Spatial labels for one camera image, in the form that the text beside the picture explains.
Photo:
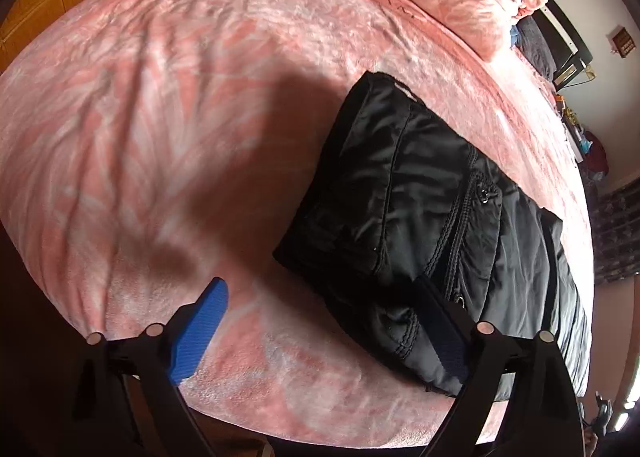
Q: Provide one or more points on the blue garment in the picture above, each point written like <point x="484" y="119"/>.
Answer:
<point x="515" y="36"/>

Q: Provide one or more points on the pink patterned bed sheet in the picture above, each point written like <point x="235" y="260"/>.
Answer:
<point x="148" y="146"/>

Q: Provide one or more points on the dark red bag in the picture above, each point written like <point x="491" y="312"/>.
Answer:
<point x="596" y="158"/>

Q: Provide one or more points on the black wooden headboard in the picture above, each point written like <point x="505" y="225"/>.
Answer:
<point x="570" y="53"/>

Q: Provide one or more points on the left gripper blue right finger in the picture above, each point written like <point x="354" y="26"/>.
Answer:
<point x="448" y="342"/>

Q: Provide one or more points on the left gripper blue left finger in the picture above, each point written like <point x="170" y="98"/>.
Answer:
<point x="192" y="328"/>

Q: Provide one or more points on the plaid cloth on chair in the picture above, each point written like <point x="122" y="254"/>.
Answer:
<point x="615" y="223"/>

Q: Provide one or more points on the grey pillow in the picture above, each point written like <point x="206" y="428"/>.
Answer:
<point x="532" y="44"/>

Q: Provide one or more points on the black padded pants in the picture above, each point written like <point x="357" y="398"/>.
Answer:
<point x="396" y="195"/>

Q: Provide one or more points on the right wall lamp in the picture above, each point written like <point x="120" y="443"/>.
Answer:
<point x="622" y="42"/>

